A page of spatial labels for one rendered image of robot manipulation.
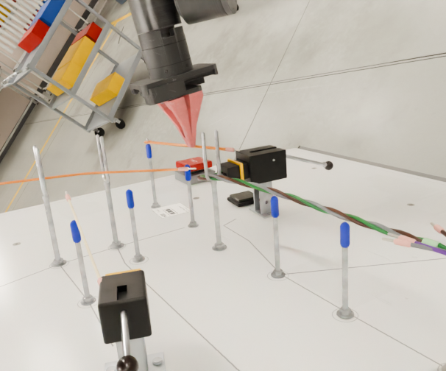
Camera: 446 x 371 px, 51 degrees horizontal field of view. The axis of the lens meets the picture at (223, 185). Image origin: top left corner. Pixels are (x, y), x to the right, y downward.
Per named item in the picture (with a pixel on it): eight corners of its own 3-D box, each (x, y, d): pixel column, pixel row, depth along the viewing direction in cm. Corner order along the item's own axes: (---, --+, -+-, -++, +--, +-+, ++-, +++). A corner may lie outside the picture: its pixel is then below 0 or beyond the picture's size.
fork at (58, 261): (49, 263, 56) (25, 146, 52) (65, 258, 57) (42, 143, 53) (52, 269, 55) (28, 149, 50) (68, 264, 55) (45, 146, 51)
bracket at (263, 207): (280, 215, 65) (277, 180, 64) (264, 218, 64) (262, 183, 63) (263, 206, 69) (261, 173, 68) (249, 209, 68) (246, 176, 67)
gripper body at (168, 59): (221, 77, 60) (206, 17, 57) (146, 101, 57) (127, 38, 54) (201, 76, 66) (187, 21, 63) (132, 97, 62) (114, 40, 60)
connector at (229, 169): (258, 175, 63) (257, 160, 63) (227, 183, 61) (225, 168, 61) (246, 171, 66) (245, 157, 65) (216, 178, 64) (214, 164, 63)
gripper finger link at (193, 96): (217, 144, 62) (199, 73, 59) (167, 163, 59) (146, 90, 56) (197, 138, 68) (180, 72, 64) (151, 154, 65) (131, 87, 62)
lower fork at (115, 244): (107, 246, 60) (89, 135, 56) (121, 241, 61) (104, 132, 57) (112, 250, 58) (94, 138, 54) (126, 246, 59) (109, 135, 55)
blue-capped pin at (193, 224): (200, 226, 64) (194, 164, 61) (190, 229, 63) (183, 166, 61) (196, 223, 65) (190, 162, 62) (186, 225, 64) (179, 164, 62)
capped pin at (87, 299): (91, 296, 48) (76, 216, 45) (98, 301, 47) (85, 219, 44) (77, 302, 47) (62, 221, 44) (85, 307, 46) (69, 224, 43)
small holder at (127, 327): (101, 446, 30) (82, 347, 27) (105, 357, 38) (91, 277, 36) (174, 429, 30) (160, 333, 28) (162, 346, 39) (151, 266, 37)
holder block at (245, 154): (287, 177, 65) (285, 149, 64) (251, 185, 63) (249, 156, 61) (271, 171, 68) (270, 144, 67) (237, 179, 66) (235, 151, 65)
